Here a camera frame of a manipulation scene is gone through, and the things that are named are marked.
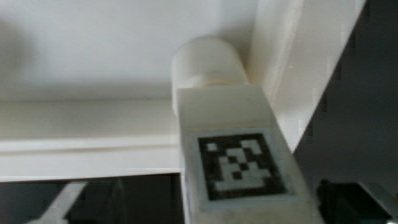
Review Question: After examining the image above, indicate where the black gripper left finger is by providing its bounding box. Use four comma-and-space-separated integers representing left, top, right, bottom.
25, 177, 178, 224

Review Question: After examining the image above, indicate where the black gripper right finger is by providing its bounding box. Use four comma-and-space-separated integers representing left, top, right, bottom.
317, 180, 398, 224

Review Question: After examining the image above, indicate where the white table leg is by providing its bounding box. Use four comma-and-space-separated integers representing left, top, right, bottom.
173, 37, 324, 224

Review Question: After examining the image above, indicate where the white square tabletop tray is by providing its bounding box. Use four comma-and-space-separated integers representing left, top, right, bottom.
0, 0, 366, 182

